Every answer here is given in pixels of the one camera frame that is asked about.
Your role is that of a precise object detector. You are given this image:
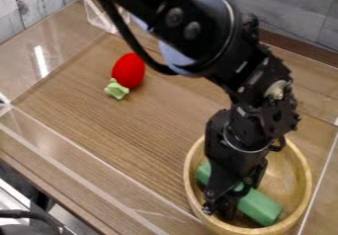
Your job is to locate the green rectangular block stick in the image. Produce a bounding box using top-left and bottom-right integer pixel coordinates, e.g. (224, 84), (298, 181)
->
(195, 162), (281, 227)

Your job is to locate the wooden brown bowl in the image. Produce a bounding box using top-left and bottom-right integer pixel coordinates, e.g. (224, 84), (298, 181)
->
(183, 137), (312, 235)

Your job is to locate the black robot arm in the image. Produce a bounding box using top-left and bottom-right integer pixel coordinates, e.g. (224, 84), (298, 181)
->
(97, 0), (299, 218)

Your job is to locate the red toy strawberry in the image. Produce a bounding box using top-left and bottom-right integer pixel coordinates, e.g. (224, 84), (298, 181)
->
(104, 52), (145, 100)

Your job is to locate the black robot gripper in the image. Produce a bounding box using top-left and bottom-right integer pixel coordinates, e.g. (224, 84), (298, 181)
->
(201, 110), (268, 220)

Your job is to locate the black clamp under table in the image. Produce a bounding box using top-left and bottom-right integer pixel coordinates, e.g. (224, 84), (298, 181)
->
(0, 203), (64, 235)

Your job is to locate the clear acrylic tray enclosure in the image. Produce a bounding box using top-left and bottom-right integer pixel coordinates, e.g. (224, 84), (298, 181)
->
(0, 2), (338, 235)

